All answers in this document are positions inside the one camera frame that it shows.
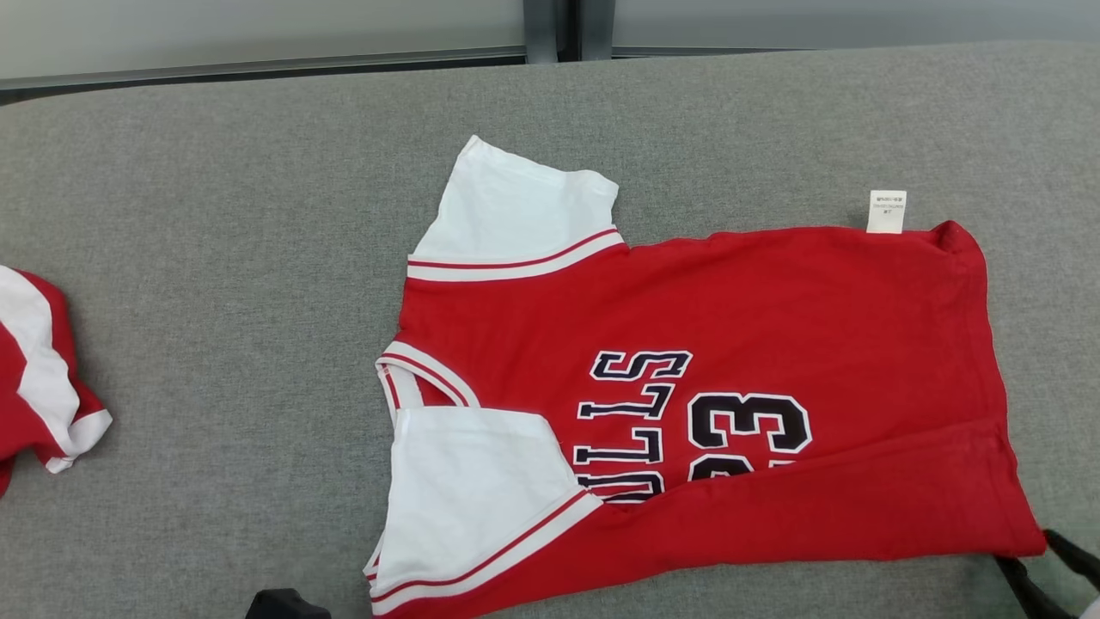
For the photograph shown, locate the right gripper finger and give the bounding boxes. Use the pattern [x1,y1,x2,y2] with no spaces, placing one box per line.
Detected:
[1042,529,1100,594]
[995,555,1075,619]

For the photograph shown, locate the red Bulls 23 jersey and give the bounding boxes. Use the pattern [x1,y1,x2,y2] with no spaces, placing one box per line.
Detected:
[365,135,1048,619]

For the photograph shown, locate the red shorts with white stripe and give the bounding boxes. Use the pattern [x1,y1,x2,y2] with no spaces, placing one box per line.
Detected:
[0,265,113,499]

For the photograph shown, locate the grey wall base rail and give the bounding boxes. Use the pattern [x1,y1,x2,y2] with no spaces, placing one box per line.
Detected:
[612,45,791,58]
[0,47,527,94]

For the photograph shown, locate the grey partition frame post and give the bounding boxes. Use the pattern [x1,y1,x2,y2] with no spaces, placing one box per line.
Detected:
[580,0,616,61]
[522,0,559,65]

